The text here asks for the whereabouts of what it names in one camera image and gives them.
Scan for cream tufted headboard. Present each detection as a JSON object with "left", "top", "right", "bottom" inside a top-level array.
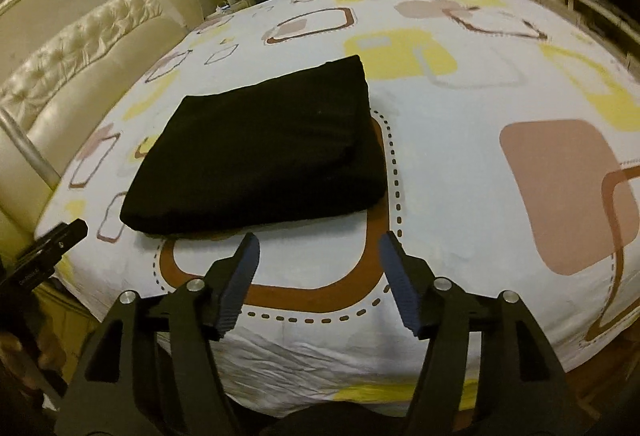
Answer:
[{"left": 0, "top": 0, "right": 201, "bottom": 257}]

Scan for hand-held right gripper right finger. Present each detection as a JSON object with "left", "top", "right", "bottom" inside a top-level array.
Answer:
[{"left": 378, "top": 231, "right": 596, "bottom": 436}]

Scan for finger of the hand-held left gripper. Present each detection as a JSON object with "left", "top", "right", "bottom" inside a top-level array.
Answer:
[{"left": 0, "top": 218, "right": 89, "bottom": 297}]

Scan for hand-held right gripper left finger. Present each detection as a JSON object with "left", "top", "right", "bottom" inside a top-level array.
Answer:
[{"left": 54, "top": 232, "right": 261, "bottom": 436}]

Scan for patterned white bed sheet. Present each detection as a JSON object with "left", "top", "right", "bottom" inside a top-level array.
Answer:
[{"left": 34, "top": 0, "right": 640, "bottom": 422}]

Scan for cream bed frame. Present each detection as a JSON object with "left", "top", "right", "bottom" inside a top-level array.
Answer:
[{"left": 40, "top": 278, "right": 108, "bottom": 332}]

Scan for black pants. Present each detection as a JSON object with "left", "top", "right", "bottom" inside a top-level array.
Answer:
[{"left": 120, "top": 54, "right": 390, "bottom": 237}]

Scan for white television stand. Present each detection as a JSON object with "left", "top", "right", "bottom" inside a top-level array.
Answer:
[{"left": 545, "top": 0, "right": 640, "bottom": 76}]

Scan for grey metal pole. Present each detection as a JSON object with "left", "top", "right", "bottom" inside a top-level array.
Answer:
[{"left": 0, "top": 108, "right": 61, "bottom": 184}]

